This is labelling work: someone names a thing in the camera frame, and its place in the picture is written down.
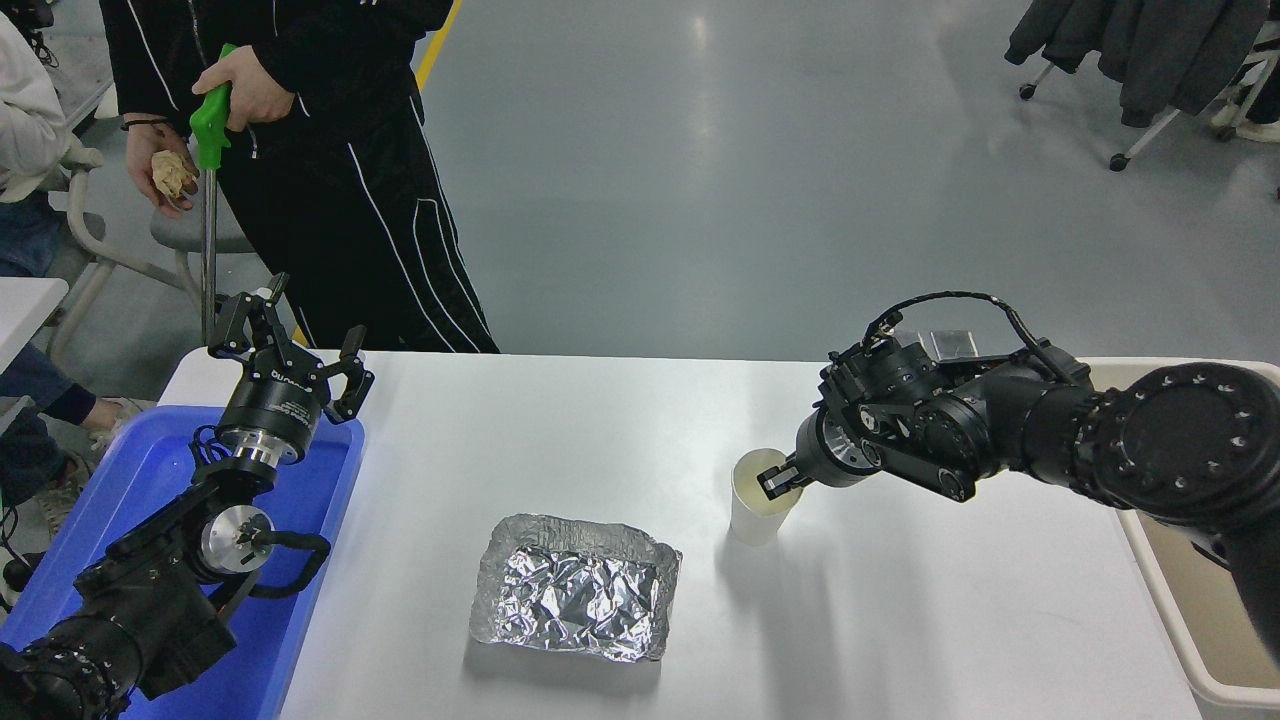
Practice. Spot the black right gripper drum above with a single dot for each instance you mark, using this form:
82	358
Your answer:
818	462

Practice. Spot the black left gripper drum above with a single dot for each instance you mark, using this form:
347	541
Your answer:
275	400

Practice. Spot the white paper cup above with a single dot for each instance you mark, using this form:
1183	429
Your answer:
755	520

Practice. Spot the tan paper ball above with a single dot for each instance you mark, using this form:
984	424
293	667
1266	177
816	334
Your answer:
172	175

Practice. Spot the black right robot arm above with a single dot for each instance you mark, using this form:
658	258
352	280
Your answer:
1170	440

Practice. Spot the large pale dustbin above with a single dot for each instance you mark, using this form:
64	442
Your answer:
1190	590

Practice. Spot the standing person's right hand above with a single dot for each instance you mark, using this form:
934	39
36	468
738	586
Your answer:
140	165

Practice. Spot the standing person's left hand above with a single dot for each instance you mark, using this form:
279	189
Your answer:
260	90

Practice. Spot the metal floor plate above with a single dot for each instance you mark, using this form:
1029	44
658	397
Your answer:
955	345
908	337

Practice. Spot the standing person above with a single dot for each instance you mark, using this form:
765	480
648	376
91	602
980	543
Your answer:
350	180

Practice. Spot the blue plastic tray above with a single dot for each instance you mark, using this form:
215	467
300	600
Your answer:
110	480

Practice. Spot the crumpled aluminium foil tray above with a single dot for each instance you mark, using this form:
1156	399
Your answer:
575	590

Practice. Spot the small white side table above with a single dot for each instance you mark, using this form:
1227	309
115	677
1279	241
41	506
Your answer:
25	305

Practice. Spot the seated person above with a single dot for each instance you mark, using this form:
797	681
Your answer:
25	120

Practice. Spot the dark grey jacket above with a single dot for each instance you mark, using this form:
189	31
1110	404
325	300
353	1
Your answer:
1190	55
1070	30

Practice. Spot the grey seat white-frame chair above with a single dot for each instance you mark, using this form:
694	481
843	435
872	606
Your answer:
180	230

